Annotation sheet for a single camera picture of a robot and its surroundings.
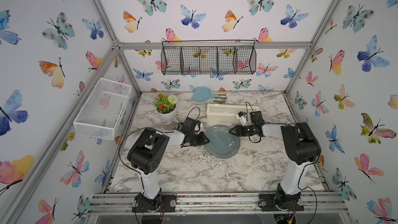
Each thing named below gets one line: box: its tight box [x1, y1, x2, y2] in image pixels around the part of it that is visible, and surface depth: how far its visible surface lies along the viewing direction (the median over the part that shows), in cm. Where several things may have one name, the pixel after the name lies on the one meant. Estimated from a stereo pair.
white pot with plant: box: [152, 92, 178, 121], surface depth 97 cm
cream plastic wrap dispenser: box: [206, 103, 260, 122], surface depth 103 cm
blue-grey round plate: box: [204, 124, 240, 159], surface depth 95 cm
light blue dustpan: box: [191, 86, 220, 103], surface depth 123 cm
